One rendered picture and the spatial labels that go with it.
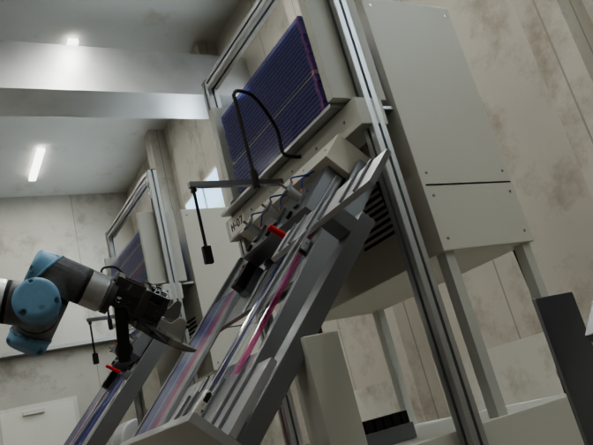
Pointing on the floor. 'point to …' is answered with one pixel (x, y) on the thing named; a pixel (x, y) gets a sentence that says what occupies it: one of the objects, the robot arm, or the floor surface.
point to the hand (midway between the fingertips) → (191, 342)
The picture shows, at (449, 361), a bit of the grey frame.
